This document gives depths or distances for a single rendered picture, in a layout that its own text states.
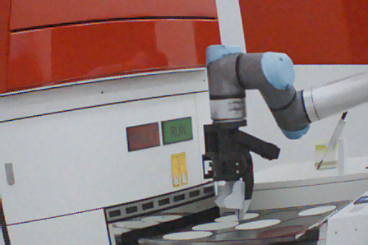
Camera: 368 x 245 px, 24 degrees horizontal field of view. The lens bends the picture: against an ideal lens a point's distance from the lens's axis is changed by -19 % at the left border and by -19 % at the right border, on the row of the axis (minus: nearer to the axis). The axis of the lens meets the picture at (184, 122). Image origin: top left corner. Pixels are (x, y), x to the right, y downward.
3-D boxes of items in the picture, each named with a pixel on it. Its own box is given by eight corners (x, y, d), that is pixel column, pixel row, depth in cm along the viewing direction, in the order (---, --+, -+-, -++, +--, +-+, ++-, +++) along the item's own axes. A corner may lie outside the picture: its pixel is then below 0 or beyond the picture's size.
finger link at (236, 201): (220, 224, 204) (218, 182, 203) (245, 219, 206) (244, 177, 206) (227, 224, 201) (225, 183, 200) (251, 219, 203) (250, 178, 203)
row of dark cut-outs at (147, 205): (105, 220, 188) (103, 209, 188) (213, 192, 226) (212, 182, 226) (108, 220, 188) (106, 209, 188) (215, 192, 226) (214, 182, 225)
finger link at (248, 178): (236, 199, 205) (235, 159, 205) (244, 198, 206) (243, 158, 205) (246, 201, 201) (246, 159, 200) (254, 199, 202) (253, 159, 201)
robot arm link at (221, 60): (231, 43, 197) (195, 46, 202) (237, 99, 198) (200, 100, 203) (250, 44, 204) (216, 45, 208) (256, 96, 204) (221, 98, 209)
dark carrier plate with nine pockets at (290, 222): (144, 241, 191) (144, 238, 191) (225, 215, 221) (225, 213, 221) (294, 238, 174) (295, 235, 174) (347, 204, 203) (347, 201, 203)
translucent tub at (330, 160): (314, 170, 227) (313, 143, 227) (323, 165, 234) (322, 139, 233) (337, 168, 223) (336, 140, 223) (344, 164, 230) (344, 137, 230)
